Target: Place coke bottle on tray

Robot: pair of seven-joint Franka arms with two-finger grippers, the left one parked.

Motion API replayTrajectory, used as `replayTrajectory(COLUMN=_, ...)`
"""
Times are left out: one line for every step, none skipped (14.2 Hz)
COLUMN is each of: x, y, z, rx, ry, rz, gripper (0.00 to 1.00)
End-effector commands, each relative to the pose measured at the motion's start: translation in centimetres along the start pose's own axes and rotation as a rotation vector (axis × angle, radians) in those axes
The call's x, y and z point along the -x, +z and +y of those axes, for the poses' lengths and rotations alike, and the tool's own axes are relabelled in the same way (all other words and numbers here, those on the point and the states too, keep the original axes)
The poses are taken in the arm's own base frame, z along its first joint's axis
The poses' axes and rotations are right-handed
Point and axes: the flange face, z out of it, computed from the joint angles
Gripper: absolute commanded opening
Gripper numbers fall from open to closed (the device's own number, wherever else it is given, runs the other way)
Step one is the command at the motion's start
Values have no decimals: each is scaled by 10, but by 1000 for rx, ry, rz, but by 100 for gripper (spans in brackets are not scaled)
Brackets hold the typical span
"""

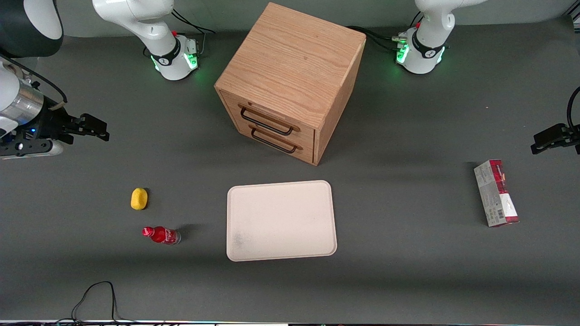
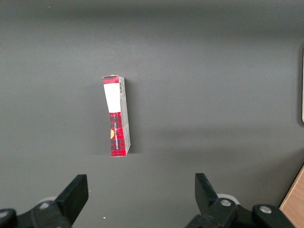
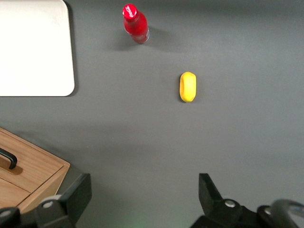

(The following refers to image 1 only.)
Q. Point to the red coke bottle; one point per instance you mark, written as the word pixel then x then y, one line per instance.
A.
pixel 159 235

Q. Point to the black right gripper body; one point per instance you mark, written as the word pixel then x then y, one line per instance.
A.
pixel 50 124

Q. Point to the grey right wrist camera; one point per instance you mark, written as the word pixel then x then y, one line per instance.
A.
pixel 27 151

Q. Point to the beige rectangular tray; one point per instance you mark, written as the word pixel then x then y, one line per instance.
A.
pixel 281 222

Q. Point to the red and white carton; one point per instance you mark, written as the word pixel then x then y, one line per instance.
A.
pixel 496 194

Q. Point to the yellow lemon-shaped object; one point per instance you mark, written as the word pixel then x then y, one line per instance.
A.
pixel 139 199

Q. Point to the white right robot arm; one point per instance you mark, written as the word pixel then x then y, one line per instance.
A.
pixel 136 18

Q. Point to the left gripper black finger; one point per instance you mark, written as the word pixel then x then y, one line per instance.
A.
pixel 550 132
pixel 540 147

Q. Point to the wooden drawer cabinet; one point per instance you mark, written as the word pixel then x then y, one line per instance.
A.
pixel 294 54

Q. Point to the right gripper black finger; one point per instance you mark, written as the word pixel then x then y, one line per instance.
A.
pixel 102 136
pixel 94 123

